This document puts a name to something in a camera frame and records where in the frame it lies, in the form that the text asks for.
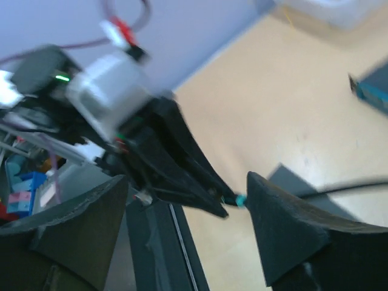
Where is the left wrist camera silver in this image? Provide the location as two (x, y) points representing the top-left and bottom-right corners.
(65, 50), (151, 142)

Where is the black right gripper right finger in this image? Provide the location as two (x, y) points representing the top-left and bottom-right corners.
(247, 172), (387, 290)

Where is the black ethernet cable teal plug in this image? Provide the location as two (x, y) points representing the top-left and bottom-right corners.
(221, 174), (388, 210)

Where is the box of colourful blocks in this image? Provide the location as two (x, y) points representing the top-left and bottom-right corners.
(0, 153), (58, 224)

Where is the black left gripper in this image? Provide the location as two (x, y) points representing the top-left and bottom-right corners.
(51, 96), (236, 218)

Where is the large blue rack network switch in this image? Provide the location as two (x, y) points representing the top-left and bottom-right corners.
(348, 61), (387, 115)

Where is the aluminium rail frame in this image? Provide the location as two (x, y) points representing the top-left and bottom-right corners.
(1, 121), (104, 165)

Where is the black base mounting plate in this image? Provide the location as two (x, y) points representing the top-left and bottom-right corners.
(126, 200), (209, 291)

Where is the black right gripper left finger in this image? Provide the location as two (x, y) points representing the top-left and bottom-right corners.
(1, 176), (129, 290)

